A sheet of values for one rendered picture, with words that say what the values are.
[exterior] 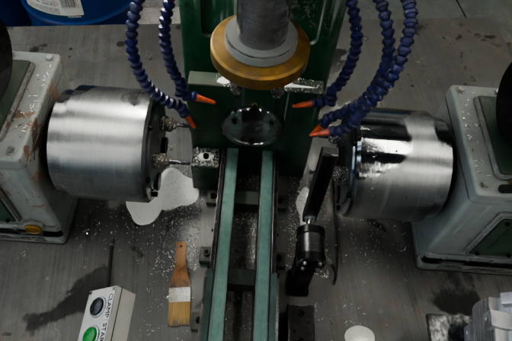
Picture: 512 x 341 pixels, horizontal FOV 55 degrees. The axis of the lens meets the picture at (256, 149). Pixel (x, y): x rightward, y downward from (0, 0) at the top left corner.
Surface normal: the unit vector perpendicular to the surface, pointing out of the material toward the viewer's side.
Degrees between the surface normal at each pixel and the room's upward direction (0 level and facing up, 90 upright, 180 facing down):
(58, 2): 90
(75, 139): 36
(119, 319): 55
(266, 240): 0
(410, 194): 62
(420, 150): 21
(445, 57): 0
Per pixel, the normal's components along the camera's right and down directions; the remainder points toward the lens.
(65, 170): -0.02, 0.50
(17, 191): -0.05, 0.81
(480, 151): 0.06, -0.58
